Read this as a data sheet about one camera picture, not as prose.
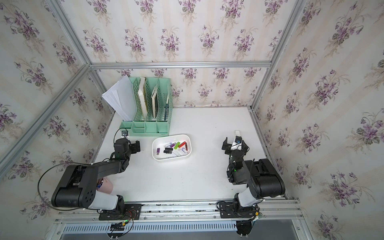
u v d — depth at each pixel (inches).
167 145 38.4
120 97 37.6
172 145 38.5
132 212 28.6
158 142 37.6
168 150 37.6
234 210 26.1
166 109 45.3
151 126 40.8
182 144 38.6
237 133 39.8
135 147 33.0
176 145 38.6
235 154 27.8
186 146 37.8
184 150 37.5
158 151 37.5
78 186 17.2
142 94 36.7
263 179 17.6
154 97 38.8
